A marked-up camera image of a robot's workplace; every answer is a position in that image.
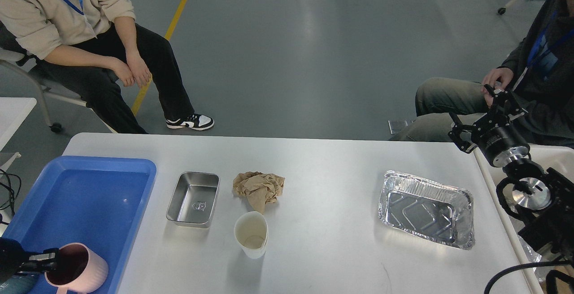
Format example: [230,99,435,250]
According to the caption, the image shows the blue plastic tray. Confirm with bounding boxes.
[3,156,157,294]

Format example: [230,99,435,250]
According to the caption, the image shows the person in beige hoodie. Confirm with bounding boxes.
[0,0,214,134]

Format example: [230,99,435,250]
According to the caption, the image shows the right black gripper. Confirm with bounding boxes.
[448,84,530,168]

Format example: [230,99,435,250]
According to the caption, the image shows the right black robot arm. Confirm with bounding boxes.
[448,84,573,294]

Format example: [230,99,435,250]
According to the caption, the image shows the black cable bundle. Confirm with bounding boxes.
[0,169,22,225]

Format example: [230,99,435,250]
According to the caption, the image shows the white paper cup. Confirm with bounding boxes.
[234,211,269,259]

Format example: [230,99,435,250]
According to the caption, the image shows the teal mug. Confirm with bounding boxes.
[0,274,39,294]

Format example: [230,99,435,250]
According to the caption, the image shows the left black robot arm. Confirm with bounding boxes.
[0,238,60,282]

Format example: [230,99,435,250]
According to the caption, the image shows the pink mug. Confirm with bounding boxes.
[44,242,109,294]

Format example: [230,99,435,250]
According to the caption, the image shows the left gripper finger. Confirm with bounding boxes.
[26,248,60,263]
[18,262,59,274]

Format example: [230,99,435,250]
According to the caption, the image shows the stainless steel rectangular tray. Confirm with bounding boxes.
[166,172,220,229]

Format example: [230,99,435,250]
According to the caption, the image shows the white side table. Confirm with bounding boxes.
[0,97,37,150]

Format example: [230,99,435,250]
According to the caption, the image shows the aluminium foil tray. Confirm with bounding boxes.
[378,171,475,251]

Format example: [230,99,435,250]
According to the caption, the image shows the foil tray in bin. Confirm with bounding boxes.
[518,236,554,283]

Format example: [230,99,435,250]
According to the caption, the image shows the person in grey hoodie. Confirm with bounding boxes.
[391,0,574,148]

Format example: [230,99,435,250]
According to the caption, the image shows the grey office chair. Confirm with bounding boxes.
[0,24,91,133]

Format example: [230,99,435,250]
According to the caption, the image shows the crumpled brown paper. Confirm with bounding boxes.
[232,172,285,215]

